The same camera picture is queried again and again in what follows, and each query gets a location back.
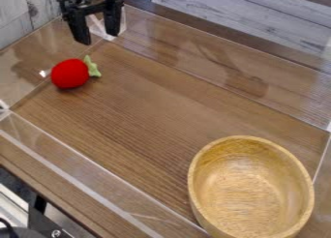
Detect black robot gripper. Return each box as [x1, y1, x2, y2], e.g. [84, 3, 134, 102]
[57, 0, 123, 45]

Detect red plush strawberry toy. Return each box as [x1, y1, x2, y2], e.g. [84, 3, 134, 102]
[51, 55, 103, 89]

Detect oval wooden bowl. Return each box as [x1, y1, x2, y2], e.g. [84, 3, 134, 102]
[187, 135, 314, 238]

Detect clear acrylic enclosure walls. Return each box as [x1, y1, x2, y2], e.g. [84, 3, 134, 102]
[0, 8, 331, 238]

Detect black metal bracket with bolt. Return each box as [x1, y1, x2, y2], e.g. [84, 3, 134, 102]
[27, 195, 73, 238]

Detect black cable lower left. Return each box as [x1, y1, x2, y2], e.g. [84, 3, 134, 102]
[0, 218, 21, 238]

